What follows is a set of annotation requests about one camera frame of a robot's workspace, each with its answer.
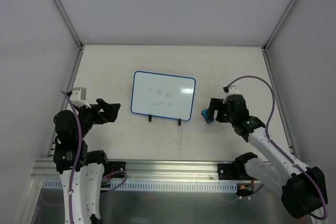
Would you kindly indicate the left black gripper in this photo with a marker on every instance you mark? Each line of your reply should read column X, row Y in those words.
column 100, row 112

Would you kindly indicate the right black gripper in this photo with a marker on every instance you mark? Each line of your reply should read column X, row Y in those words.
column 219, row 109

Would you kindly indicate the blue whiteboard eraser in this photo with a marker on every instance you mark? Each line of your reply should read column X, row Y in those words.
column 204, row 114

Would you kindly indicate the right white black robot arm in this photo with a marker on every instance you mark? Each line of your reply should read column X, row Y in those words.
column 302, row 189

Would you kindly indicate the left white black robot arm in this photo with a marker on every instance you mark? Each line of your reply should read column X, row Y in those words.
column 81, row 171

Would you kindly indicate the blue-framed whiteboard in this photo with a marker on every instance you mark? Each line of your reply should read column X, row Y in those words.
column 163, row 95

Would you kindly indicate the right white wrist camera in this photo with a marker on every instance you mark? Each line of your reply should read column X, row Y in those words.
column 230, row 90

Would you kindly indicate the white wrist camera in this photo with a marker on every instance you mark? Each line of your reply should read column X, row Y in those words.
column 230, row 90
column 78, row 97

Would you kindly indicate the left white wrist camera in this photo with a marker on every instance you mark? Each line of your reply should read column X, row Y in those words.
column 78, row 97

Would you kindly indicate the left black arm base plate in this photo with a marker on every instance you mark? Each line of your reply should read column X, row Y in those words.
column 113, row 167

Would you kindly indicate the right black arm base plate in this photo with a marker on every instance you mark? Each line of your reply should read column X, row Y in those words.
column 227, row 171

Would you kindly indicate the white slotted cable duct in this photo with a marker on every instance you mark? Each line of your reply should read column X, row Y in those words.
column 216, row 187

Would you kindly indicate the aluminium mounting rail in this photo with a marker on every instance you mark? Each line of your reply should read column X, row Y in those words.
column 173, row 171

